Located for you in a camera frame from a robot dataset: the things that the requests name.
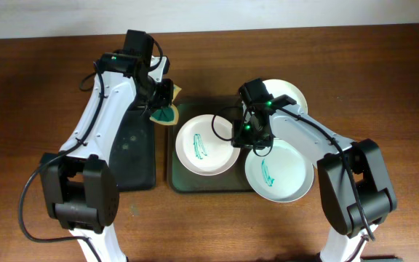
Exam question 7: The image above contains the large dark serving tray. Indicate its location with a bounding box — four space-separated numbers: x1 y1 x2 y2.
167 96 253 194

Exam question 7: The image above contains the green yellow sponge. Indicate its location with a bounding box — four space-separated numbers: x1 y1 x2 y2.
149 84 182 126

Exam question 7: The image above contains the white plate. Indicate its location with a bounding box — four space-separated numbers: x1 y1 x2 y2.
244 139 314 202
175 114 241 176
263 79 308 114

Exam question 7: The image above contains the small black tray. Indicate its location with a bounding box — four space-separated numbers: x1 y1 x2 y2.
109 110 156 192

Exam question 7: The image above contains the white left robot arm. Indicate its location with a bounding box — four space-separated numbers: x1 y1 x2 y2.
36 30 174 261

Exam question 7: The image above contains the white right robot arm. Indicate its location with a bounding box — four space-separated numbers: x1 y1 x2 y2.
231 79 397 261

